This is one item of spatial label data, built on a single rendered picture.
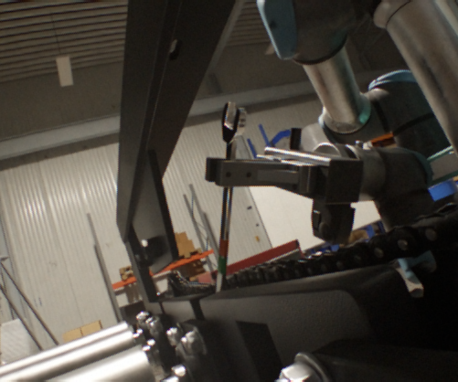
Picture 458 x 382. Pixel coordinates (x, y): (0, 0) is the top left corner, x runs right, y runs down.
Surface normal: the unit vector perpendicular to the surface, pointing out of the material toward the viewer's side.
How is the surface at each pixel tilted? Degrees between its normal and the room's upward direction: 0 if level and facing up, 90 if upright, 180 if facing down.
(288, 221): 90
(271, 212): 90
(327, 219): 77
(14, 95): 90
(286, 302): 90
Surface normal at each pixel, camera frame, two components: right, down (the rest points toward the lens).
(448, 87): -0.74, 0.09
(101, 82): 0.29, -0.30
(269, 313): -0.89, 0.26
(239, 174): 0.43, 0.19
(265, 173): -0.08, 0.18
